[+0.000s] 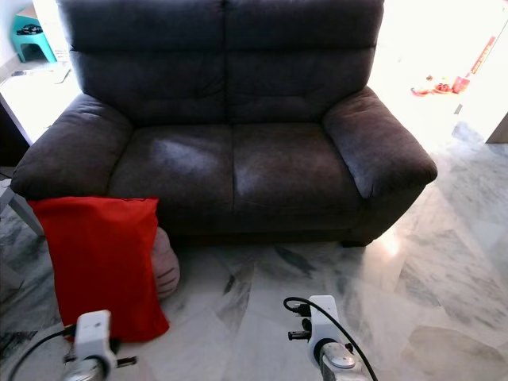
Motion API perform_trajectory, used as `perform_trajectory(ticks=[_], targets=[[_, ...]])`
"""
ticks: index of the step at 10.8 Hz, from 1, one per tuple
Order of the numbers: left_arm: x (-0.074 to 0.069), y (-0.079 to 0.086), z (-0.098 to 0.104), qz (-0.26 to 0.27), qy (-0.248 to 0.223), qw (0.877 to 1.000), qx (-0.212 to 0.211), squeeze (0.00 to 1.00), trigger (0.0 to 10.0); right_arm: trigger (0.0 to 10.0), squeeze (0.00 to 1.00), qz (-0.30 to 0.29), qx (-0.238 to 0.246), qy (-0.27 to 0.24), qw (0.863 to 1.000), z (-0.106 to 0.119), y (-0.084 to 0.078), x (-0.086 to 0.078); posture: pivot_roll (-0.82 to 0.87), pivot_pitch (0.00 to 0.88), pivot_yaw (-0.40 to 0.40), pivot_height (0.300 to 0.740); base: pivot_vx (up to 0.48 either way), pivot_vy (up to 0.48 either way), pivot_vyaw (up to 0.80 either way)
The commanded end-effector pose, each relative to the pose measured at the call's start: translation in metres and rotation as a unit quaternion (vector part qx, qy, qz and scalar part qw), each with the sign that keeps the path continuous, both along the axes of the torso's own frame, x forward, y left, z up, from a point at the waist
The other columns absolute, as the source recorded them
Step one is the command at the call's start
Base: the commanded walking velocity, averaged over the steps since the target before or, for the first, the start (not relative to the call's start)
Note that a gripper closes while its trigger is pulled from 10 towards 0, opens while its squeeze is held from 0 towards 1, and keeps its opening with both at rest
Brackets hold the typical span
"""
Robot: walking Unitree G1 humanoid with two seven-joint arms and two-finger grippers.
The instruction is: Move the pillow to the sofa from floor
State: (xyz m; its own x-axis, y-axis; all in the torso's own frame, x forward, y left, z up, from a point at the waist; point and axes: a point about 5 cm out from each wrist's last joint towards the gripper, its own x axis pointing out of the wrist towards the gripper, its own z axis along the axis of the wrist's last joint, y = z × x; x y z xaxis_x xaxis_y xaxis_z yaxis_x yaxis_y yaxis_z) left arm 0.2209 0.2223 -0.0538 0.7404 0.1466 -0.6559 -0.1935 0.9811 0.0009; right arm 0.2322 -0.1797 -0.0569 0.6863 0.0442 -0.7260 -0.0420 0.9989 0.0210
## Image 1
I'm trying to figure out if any red pillow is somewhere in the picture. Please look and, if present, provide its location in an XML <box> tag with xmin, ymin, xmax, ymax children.
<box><xmin>29</xmin><ymin>196</ymin><xmax>170</xmax><ymax>344</ymax></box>

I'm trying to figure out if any pink cat face pillow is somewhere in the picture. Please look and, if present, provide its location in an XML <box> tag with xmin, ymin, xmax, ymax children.
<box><xmin>152</xmin><ymin>227</ymin><xmax>180</xmax><ymax>300</ymax></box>

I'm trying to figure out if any dark grey fabric sofa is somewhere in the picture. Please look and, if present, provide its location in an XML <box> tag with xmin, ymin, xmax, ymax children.
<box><xmin>10</xmin><ymin>0</ymin><xmax>439</xmax><ymax>248</ymax></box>

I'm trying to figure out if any dark wooden cabinet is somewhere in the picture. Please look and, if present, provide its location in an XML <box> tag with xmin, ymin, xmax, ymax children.
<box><xmin>0</xmin><ymin>115</ymin><xmax>29</xmax><ymax>168</ymax></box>

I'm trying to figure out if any long red box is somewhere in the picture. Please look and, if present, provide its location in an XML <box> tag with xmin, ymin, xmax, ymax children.
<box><xmin>469</xmin><ymin>36</ymin><xmax>498</xmax><ymax>77</ymax></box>

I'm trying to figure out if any teal plastic stool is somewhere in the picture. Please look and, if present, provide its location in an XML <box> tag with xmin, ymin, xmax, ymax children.
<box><xmin>12</xmin><ymin>10</ymin><xmax>58</xmax><ymax>64</ymax></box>

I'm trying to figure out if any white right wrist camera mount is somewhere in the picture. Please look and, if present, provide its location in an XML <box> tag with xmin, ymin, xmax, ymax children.
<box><xmin>307</xmin><ymin>295</ymin><xmax>341</xmax><ymax>366</ymax></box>

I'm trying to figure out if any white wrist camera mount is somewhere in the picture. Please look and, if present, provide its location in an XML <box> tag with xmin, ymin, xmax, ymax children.
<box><xmin>75</xmin><ymin>310</ymin><xmax>114</xmax><ymax>379</ymax></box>
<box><xmin>307</xmin><ymin>295</ymin><xmax>341</xmax><ymax>366</ymax></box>

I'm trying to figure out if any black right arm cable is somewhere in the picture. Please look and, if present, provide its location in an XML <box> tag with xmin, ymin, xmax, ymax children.
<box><xmin>283</xmin><ymin>297</ymin><xmax>380</xmax><ymax>381</ymax></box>

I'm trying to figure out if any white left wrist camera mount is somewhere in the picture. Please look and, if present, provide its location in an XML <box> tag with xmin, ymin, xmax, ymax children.
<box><xmin>75</xmin><ymin>310</ymin><xmax>114</xmax><ymax>379</ymax></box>

